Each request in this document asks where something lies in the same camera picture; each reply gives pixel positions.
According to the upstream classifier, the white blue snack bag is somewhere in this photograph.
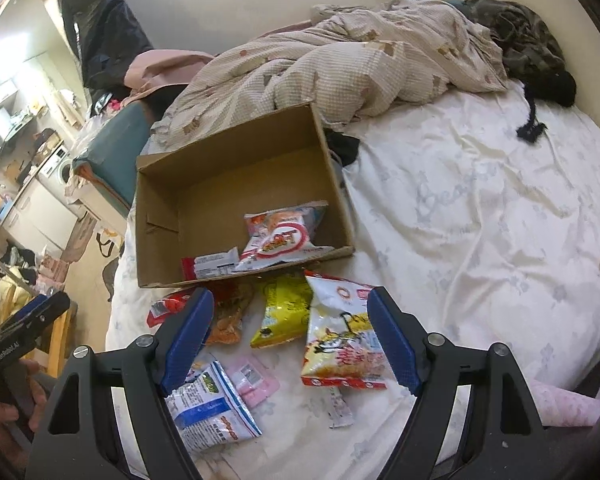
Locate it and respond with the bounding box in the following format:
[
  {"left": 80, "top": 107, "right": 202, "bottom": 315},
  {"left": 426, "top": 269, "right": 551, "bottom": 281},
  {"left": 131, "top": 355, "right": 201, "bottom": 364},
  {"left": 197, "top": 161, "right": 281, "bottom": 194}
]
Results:
[{"left": 166, "top": 361, "right": 262, "bottom": 455}]

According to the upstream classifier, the small white snack bar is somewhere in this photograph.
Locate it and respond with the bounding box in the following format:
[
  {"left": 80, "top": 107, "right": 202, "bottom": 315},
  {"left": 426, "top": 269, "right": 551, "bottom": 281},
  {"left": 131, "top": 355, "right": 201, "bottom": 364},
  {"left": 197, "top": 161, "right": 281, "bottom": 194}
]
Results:
[{"left": 326, "top": 387, "right": 354, "bottom": 429}]

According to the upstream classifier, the white orange chip bag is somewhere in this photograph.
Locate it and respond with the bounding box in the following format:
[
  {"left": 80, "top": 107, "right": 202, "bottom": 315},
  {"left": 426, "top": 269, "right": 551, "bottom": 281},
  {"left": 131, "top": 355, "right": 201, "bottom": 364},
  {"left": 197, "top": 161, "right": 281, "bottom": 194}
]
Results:
[{"left": 300, "top": 271, "right": 388, "bottom": 390}]

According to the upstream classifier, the red snack bag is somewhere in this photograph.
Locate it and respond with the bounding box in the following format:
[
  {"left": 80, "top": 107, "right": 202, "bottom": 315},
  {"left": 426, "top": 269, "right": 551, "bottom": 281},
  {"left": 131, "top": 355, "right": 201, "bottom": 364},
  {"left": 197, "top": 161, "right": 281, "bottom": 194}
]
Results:
[{"left": 146, "top": 281, "right": 239, "bottom": 327}]

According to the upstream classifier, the pink snack packet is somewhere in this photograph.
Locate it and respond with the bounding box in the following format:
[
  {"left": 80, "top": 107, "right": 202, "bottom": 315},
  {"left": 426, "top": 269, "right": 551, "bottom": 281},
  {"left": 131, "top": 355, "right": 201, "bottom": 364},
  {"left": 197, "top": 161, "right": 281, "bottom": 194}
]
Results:
[{"left": 226, "top": 354, "right": 279, "bottom": 408}]

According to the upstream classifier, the orange peanut snack bag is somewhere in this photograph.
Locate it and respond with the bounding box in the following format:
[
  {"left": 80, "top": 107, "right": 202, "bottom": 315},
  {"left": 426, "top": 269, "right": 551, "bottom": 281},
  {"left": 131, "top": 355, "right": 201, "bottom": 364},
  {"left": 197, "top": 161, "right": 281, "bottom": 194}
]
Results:
[{"left": 206, "top": 282, "right": 254, "bottom": 346}]

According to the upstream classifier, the yellow snack bag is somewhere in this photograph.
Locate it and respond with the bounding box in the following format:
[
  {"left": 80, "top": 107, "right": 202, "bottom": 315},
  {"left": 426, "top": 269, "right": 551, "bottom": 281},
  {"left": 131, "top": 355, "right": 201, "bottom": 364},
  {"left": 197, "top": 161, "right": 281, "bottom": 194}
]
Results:
[{"left": 250, "top": 273, "right": 313, "bottom": 349}]

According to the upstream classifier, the white red-ring snack bag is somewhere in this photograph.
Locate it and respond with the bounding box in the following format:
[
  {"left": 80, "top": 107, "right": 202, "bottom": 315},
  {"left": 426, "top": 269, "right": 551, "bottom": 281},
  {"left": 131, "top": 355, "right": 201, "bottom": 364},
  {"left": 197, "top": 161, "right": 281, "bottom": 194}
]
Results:
[{"left": 234, "top": 200, "right": 334, "bottom": 273}]

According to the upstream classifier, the person's left hand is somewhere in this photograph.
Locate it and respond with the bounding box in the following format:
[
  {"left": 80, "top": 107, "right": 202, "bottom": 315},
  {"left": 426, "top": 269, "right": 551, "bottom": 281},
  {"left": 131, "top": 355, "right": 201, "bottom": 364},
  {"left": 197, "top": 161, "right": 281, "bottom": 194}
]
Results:
[{"left": 0, "top": 360, "right": 47, "bottom": 469}]

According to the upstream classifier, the pink floral pillow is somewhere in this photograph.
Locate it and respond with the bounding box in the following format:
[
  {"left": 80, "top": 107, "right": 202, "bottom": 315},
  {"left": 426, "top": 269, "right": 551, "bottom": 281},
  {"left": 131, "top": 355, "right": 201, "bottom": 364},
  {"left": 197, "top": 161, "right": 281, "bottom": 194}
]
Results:
[{"left": 528, "top": 379, "right": 600, "bottom": 428}]

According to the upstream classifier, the white kitchen cabinet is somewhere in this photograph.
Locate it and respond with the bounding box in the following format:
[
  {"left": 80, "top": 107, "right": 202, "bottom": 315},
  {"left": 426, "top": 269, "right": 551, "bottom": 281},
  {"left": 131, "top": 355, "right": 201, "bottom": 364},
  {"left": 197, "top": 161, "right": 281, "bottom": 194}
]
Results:
[{"left": 2, "top": 179, "right": 78, "bottom": 258}]

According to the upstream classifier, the white red shopping bag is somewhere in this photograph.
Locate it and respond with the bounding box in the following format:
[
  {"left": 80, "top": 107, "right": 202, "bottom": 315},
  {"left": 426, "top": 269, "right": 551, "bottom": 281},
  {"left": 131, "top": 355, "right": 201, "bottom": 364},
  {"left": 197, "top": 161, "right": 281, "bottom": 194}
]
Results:
[{"left": 95, "top": 228, "right": 124, "bottom": 259}]

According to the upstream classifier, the white washing machine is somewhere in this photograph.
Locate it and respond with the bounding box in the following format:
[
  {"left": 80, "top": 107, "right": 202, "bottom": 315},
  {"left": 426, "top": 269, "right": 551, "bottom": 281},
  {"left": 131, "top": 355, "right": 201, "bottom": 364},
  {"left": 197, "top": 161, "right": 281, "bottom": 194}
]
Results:
[{"left": 36, "top": 144, "right": 72, "bottom": 195}]

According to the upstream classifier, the brown cardboard box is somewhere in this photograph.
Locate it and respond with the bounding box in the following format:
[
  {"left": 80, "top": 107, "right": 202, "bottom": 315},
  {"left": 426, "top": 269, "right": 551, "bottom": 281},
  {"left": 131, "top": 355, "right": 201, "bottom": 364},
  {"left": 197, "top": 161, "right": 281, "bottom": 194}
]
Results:
[{"left": 135, "top": 104, "right": 354, "bottom": 288}]

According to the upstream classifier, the white floral bed sheet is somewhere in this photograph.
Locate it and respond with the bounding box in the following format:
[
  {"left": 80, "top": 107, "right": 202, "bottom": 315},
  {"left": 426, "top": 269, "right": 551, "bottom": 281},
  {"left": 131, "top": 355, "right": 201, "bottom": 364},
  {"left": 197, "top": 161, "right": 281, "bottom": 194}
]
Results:
[{"left": 105, "top": 82, "right": 600, "bottom": 479}]

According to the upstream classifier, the pink cloth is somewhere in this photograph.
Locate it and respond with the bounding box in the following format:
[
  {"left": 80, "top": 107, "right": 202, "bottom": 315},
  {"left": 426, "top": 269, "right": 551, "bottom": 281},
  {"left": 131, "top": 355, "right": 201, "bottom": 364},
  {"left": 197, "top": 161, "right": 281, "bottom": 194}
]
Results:
[{"left": 122, "top": 49, "right": 214, "bottom": 106}]

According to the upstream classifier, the black plastic bag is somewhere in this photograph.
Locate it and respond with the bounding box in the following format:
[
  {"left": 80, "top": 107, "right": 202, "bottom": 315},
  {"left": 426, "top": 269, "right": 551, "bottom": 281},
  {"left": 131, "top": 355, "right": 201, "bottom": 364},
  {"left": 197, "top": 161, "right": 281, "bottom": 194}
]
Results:
[{"left": 57, "top": 0, "right": 152, "bottom": 93}]

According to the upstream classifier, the camouflage jacket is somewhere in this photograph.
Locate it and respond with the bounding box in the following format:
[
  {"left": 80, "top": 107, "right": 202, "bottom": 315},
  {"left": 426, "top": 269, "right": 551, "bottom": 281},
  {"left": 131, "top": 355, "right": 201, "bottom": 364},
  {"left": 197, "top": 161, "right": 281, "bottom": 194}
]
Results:
[{"left": 462, "top": 0, "right": 577, "bottom": 144}]

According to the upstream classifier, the checked bear-print duvet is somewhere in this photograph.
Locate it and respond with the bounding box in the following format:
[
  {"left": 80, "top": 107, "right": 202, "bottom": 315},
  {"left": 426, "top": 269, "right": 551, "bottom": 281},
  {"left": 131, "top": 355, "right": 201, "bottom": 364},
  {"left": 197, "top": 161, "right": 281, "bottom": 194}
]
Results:
[{"left": 150, "top": 0, "right": 508, "bottom": 153}]

